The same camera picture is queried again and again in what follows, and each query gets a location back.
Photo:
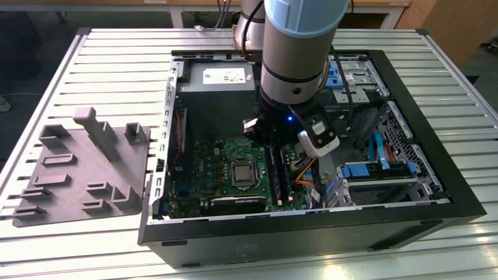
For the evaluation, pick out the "dark blue RAM stick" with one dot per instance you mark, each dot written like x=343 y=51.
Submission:
x=287 y=181
x=275 y=178

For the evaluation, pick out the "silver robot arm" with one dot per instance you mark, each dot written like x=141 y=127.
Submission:
x=290 y=76

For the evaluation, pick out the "grey power supply unit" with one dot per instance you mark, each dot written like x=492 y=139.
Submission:
x=214 y=111

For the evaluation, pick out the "silver CPU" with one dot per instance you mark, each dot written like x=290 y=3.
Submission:
x=243 y=174

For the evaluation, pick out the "green motherboard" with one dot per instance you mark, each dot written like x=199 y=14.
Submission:
x=211 y=151

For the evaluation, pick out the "grey metal drive cage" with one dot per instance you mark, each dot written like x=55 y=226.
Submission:
x=360 y=97

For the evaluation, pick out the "hard disk in blue carrier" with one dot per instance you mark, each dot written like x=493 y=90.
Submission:
x=362 y=170

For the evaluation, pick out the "black graphics card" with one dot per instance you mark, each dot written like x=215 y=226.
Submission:
x=234 y=204

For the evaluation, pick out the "black open PC case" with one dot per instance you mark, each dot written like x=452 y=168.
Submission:
x=273 y=242

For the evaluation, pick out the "grey plastic parts rack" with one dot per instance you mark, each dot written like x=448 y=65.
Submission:
x=129 y=172

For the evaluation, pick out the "brown wooden cabinet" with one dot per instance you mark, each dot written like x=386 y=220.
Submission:
x=460 y=29

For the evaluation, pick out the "grey metal stand foot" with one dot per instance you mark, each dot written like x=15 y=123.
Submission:
x=4 y=105

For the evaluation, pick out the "small grey wrist camera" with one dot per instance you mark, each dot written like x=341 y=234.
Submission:
x=251 y=126

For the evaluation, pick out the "grey wrist camera black mount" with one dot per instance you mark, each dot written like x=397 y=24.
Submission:
x=319 y=143

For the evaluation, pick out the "blue plastic drive bracket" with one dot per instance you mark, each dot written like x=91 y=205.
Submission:
x=334 y=78

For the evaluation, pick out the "silver disk bay frame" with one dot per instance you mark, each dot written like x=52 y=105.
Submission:
x=384 y=182

